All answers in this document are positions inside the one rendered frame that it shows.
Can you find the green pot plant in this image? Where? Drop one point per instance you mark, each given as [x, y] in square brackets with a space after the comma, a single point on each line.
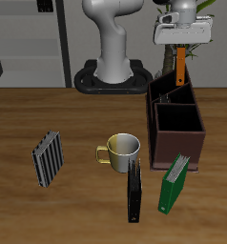
[168, 60]

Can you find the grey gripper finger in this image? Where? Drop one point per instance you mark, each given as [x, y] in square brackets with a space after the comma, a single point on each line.
[175, 50]

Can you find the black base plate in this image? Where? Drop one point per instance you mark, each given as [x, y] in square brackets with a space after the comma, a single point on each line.
[86, 83]

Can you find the orange book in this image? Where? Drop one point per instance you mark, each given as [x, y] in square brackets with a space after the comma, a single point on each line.
[180, 66]

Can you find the yellow and white mug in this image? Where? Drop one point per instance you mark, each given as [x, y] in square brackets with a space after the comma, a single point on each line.
[123, 155]

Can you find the black and white striped book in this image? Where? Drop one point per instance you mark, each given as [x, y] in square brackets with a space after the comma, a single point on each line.
[48, 158]

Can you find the black binders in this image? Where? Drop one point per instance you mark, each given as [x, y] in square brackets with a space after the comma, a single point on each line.
[45, 5]

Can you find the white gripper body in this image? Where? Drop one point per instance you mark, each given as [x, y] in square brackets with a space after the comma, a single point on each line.
[182, 33]

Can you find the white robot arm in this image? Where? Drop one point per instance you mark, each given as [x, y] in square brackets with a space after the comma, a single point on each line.
[113, 47]

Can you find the white bookshelf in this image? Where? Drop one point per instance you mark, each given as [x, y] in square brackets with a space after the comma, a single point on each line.
[26, 47]

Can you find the green book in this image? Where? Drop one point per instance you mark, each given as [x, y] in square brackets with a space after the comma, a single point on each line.
[171, 190]

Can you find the dark brown desk caddy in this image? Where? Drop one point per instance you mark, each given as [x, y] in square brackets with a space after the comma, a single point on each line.
[179, 146]

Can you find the dark grey book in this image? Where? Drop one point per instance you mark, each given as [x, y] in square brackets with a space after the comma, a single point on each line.
[165, 98]

